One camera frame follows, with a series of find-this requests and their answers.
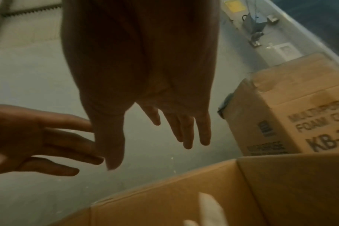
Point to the black toothed strip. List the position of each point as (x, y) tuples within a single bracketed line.
[(29, 10)]

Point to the white item in box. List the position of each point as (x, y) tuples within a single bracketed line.
[(211, 209)]

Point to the closed printed cardboard box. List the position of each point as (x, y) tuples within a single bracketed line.
[(286, 110)]

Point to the person's right hand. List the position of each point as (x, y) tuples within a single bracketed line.
[(136, 66)]

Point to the person's left hand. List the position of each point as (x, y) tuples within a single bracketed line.
[(21, 136)]

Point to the grey metal stand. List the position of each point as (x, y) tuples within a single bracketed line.
[(254, 24)]

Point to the open plain cardboard box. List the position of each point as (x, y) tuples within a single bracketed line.
[(228, 194)]

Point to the yellow sticker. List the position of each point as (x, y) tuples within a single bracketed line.
[(233, 4)]

